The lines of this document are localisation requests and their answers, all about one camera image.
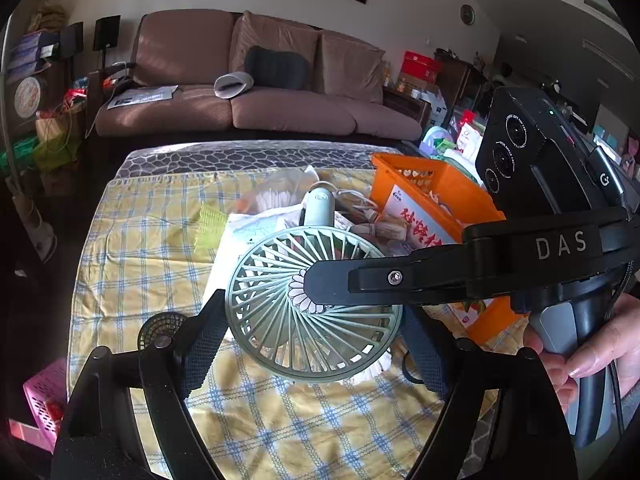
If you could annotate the yellow plaid cloth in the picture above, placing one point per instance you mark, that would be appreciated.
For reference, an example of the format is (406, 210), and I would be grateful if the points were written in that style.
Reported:
(150, 260)

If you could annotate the white plastic bag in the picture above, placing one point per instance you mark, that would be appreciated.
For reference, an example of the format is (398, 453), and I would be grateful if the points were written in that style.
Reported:
(235, 245)

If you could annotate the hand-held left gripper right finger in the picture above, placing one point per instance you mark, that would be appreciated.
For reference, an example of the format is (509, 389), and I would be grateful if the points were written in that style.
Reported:
(425, 350)

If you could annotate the white packet with red print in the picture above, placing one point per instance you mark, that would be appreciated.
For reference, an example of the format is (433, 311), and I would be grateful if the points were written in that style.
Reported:
(405, 207)

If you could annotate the beige wrapped bundle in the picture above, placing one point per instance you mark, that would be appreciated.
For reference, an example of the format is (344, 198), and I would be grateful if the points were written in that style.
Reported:
(392, 227)

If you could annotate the yellow bags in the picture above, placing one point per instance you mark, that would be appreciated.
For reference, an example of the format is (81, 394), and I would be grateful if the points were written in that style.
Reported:
(47, 16)

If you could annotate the stack of blue packs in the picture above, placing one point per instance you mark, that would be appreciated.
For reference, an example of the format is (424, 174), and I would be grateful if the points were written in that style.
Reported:
(30, 55)

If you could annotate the black speaker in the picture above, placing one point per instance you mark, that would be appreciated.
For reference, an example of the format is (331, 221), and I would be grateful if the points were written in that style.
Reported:
(107, 32)
(71, 39)

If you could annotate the black round grille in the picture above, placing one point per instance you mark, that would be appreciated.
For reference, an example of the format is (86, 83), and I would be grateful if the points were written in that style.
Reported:
(157, 327)

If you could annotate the brown sofa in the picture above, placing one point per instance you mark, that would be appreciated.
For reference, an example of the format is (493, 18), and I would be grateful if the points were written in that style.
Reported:
(190, 110)

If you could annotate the pink plastic basket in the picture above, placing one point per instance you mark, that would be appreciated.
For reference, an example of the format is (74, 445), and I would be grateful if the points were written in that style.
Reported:
(42, 395)

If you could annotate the dark blue cushion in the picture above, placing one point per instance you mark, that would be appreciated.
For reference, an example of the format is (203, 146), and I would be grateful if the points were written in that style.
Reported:
(275, 67)

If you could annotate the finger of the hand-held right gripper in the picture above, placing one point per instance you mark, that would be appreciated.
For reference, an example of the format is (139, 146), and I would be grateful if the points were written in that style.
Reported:
(425, 280)

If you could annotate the person's right hand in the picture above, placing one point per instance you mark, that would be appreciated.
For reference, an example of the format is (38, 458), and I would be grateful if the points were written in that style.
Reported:
(625, 350)

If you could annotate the wall clock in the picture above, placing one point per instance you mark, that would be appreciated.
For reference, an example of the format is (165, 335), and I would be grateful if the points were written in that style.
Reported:
(466, 14)

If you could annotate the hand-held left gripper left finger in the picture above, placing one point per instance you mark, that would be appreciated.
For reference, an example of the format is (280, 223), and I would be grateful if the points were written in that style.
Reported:
(205, 340)

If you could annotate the purple white container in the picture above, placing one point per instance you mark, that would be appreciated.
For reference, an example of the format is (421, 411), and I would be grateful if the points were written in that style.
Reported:
(435, 140)

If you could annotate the yellow-green mesh packet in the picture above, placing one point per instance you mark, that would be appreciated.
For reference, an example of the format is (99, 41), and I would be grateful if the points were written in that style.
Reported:
(212, 230)

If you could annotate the wooden cabinet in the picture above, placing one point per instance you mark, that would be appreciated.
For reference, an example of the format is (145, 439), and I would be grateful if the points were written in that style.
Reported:
(457, 85)

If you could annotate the white fringe bundle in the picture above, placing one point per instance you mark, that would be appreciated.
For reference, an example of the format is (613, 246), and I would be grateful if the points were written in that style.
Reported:
(377, 370)

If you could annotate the papers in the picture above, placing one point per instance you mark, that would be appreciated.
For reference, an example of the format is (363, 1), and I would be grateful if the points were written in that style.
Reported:
(142, 96)

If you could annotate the yellow-green bag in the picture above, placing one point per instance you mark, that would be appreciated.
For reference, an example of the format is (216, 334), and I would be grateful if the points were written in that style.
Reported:
(57, 145)

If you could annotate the round white tin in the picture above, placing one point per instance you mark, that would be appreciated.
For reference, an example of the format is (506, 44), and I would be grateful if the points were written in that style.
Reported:
(30, 97)

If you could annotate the red box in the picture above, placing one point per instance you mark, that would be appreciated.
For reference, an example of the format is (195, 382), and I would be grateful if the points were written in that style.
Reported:
(420, 63)

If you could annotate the green handheld fan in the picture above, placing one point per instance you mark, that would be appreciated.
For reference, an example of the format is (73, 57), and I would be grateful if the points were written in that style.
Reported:
(280, 320)

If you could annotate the colourful printed packet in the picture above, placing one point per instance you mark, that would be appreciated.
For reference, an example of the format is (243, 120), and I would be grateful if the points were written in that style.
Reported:
(472, 312)

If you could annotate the orange plastic basket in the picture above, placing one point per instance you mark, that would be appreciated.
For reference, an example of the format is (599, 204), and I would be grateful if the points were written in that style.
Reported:
(465, 195)

